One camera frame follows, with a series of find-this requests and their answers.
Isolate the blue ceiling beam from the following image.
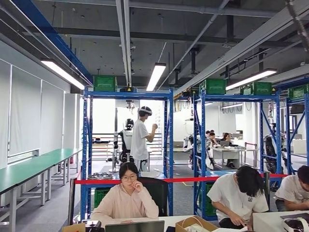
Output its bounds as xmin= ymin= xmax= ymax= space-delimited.
xmin=11 ymin=0 xmax=94 ymax=86

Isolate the black office chair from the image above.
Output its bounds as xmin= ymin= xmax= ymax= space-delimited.
xmin=139 ymin=177 xmax=169 ymax=218

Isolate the grey ceiling cable tray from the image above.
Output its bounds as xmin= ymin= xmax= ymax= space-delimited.
xmin=173 ymin=0 xmax=309 ymax=97

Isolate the ceiling light bar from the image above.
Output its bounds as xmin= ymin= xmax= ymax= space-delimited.
xmin=41 ymin=59 xmax=85 ymax=90
xmin=145 ymin=62 xmax=167 ymax=92
xmin=225 ymin=69 xmax=277 ymax=91

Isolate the black barrier post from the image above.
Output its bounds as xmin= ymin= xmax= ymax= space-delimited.
xmin=263 ymin=171 xmax=271 ymax=212
xmin=67 ymin=177 xmax=76 ymax=226

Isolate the grey ceiling rail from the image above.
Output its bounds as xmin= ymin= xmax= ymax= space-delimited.
xmin=115 ymin=0 xmax=133 ymax=87

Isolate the hanging cable bundle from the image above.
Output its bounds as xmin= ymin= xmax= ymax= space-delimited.
xmin=173 ymin=97 xmax=191 ymax=113

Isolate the white roller blind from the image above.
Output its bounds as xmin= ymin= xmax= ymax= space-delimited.
xmin=40 ymin=80 xmax=66 ymax=155
xmin=0 ymin=59 xmax=12 ymax=169
xmin=9 ymin=65 xmax=42 ymax=157

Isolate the white table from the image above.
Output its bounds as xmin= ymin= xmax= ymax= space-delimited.
xmin=252 ymin=210 xmax=309 ymax=232

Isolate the red barrier belt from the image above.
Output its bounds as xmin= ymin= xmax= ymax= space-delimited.
xmin=75 ymin=173 xmax=288 ymax=186

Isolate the green top workbench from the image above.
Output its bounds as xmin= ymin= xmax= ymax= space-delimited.
xmin=43 ymin=147 xmax=83 ymax=187
xmin=0 ymin=155 xmax=53 ymax=232

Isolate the white black humanoid robot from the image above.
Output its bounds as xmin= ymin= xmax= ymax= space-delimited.
xmin=183 ymin=134 xmax=216 ymax=171
xmin=263 ymin=123 xmax=288 ymax=175
xmin=112 ymin=118 xmax=135 ymax=164

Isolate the open brown cardboard box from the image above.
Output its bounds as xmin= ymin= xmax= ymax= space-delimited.
xmin=175 ymin=216 xmax=219 ymax=232

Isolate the dark grey laptop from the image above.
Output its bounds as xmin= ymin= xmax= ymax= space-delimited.
xmin=105 ymin=220 xmax=166 ymax=232

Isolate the white office desk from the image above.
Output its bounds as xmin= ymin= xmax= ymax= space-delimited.
xmin=212 ymin=145 xmax=259 ymax=170

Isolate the person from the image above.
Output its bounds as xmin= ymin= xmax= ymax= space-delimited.
xmin=91 ymin=161 xmax=159 ymax=224
xmin=275 ymin=165 xmax=309 ymax=212
xmin=222 ymin=132 xmax=233 ymax=148
xmin=130 ymin=106 xmax=158 ymax=172
xmin=207 ymin=166 xmax=269 ymax=232
xmin=206 ymin=130 xmax=219 ymax=146

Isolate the blue metal shelf rack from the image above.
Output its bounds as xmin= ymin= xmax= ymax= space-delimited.
xmin=192 ymin=89 xmax=283 ymax=222
xmin=80 ymin=86 xmax=174 ymax=222
xmin=285 ymin=84 xmax=309 ymax=176

